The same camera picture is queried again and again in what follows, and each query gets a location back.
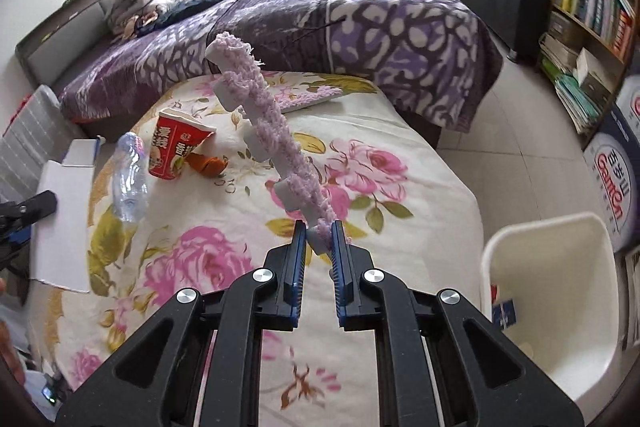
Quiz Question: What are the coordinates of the white blue cardboard box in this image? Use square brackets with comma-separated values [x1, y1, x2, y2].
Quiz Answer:
[30, 139, 102, 293]

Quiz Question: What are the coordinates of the red paper noodle cup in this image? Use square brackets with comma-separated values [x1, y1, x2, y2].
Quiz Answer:
[149, 108, 216, 180]

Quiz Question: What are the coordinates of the purple fuzzy strip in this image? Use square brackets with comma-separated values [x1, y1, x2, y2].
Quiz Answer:
[205, 31, 336, 255]
[272, 86, 343, 114]

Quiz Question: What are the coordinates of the white plastic trash bin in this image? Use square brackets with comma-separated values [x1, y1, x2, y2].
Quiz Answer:
[480, 212, 620, 402]

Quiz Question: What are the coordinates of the grey striped fabric panel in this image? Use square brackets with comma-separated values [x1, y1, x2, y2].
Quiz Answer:
[0, 84, 85, 202]

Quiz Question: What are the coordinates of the clear plastic water bottle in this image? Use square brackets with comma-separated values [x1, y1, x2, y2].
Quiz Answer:
[112, 132, 148, 225]

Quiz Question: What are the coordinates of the orange wrapper scrap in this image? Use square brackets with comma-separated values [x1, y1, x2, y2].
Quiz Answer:
[186, 153, 228, 179]

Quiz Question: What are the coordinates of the floral bedsheet on table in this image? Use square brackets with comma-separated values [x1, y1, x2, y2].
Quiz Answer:
[30, 77, 484, 426]

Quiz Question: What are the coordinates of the grey padded headboard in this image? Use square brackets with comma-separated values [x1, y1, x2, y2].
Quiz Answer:
[15, 0, 115, 89]

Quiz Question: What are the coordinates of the dark blue garment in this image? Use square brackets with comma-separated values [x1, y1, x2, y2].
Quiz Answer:
[134, 0, 224, 37]

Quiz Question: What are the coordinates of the blue white Ganten carton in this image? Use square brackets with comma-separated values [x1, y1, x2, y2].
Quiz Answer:
[584, 112, 639, 254]

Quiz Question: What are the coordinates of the purple patterned bed quilt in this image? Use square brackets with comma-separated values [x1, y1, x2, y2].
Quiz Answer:
[58, 0, 503, 132]

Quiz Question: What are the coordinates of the wooden bookshelf with books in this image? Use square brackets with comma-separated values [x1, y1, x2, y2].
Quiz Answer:
[539, 0, 639, 145]

